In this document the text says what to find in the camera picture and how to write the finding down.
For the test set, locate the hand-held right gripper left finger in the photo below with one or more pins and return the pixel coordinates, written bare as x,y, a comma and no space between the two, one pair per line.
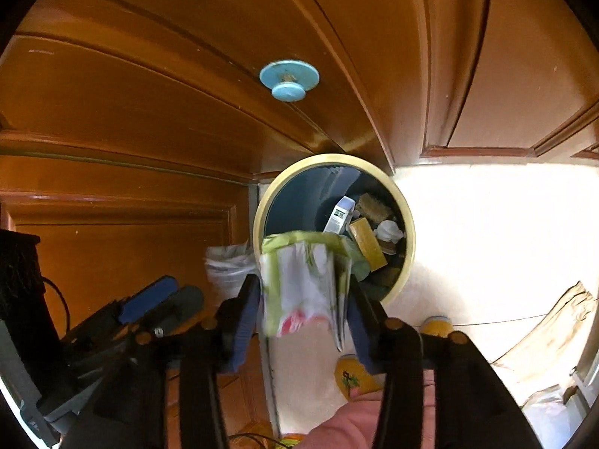
248,322

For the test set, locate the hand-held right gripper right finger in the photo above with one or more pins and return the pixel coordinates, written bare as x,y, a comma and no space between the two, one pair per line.
362,336

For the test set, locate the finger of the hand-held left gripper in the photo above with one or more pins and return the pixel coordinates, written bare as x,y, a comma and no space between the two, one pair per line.
185,306
149,298

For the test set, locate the green tissue packet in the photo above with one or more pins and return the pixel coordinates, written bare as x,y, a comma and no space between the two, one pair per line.
299,290

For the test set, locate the white carton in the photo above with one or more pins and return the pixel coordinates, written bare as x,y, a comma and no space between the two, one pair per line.
339,215

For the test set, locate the round cream-rimmed bin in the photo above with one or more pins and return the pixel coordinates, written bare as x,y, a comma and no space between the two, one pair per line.
290,196

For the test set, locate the yellow slipper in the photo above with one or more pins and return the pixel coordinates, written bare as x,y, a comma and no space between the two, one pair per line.
353,376
437,325

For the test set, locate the white plastic bag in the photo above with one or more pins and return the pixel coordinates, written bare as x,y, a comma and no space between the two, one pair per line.
227,266

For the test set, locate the person's pink trouser leg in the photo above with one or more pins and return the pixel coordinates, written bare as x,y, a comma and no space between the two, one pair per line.
351,423

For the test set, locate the brown wooden cabinet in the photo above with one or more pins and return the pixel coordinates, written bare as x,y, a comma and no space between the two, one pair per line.
140,103

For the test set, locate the translucent plastic sack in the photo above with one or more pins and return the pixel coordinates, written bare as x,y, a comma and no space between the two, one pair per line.
545,414

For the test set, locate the crumpled brown paper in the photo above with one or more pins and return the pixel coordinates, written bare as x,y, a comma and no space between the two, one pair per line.
561,332

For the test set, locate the blue cabinet knob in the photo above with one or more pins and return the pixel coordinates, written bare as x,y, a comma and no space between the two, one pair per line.
288,79

